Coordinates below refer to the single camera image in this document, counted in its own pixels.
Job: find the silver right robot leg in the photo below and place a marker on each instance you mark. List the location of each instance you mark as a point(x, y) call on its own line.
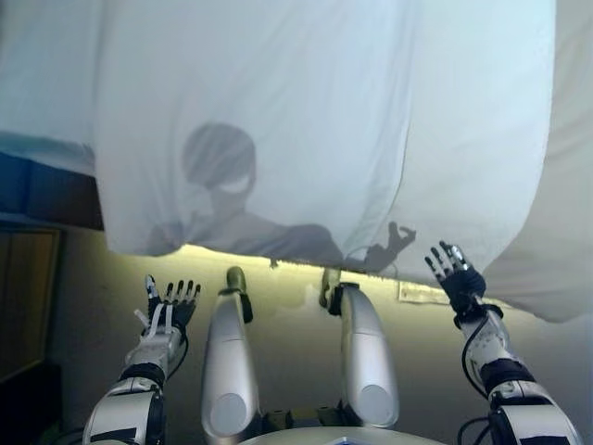
point(368, 361)

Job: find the silver left robot leg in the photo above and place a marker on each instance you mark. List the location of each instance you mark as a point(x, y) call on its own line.
point(229, 371)

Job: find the black left robot foot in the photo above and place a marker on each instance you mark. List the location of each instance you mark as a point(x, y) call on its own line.
point(235, 278)

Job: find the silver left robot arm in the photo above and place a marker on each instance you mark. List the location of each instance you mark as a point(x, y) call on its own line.
point(129, 398)

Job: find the brown wooden nightstand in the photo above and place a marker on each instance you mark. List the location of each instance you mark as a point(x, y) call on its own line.
point(28, 301)

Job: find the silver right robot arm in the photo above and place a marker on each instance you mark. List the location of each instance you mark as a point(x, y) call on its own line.
point(514, 385)

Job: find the white pillow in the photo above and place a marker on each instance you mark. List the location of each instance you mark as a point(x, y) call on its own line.
point(301, 92)

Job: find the silver robot torso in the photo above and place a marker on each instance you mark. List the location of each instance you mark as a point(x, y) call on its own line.
point(343, 436)

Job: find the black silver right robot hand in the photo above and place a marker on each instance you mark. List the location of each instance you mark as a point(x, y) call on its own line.
point(463, 285)

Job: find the beige bed cover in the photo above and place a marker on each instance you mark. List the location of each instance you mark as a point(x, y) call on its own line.
point(570, 208)

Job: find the silver robot leg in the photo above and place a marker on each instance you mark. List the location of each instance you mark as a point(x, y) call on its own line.
point(229, 371)
point(368, 361)

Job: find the white bed sheet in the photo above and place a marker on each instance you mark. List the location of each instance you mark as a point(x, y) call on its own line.
point(41, 69)

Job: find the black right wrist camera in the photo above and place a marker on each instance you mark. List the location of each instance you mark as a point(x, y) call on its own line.
point(468, 313)

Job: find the dark brown bed frame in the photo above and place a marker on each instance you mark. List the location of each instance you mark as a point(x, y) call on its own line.
point(51, 190)

